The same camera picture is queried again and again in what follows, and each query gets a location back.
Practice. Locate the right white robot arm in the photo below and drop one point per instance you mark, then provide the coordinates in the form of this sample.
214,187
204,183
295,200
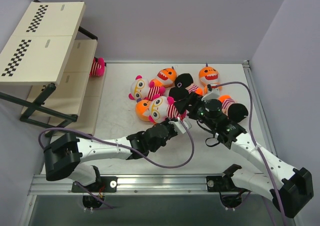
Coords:
289,188

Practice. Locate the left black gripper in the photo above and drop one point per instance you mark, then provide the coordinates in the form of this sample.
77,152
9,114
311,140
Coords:
171,125

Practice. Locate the aluminium mounting rail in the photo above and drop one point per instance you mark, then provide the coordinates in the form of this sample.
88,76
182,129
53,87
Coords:
132,185

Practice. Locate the aluminium table side rail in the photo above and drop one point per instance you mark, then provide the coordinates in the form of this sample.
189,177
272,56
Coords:
260,113

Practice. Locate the white pink plush on shelf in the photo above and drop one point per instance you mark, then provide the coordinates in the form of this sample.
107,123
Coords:
97,67

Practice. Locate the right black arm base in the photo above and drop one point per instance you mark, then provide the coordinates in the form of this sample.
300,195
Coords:
230,195

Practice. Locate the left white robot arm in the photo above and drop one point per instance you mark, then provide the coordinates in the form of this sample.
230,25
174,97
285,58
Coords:
67,156

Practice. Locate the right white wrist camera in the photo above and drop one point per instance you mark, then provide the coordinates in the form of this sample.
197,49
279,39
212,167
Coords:
211,91

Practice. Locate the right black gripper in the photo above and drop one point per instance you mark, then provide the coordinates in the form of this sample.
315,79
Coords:
190,102

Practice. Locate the black haired doll plush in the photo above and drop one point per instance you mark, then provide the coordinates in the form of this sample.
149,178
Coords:
233,110
177,94
185,80

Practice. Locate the orange shark plush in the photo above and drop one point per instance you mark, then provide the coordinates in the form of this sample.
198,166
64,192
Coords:
209,76
165,78
142,109

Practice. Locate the white pink glasses plush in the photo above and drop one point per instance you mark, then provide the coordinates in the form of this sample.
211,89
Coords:
142,89
162,108

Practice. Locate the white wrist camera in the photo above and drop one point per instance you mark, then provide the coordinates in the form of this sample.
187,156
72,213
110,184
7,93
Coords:
181,125
211,91

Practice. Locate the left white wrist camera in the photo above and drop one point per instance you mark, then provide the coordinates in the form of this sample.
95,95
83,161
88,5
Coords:
181,125

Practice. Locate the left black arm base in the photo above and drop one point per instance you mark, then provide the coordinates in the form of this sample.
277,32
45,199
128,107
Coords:
93,197

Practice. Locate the cream tiered shelf black frame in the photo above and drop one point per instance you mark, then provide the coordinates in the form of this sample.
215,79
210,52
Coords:
51,53

